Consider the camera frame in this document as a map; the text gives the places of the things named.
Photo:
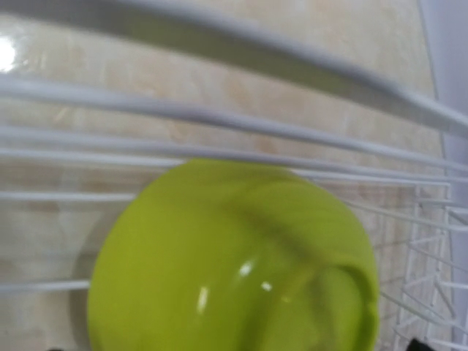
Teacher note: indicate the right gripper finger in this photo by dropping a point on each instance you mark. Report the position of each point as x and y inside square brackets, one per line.
[417, 345]

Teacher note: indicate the green bowl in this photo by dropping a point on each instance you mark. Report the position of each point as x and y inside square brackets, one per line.
[217, 255]

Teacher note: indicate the white wire dish rack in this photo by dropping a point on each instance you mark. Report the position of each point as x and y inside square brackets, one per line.
[100, 98]

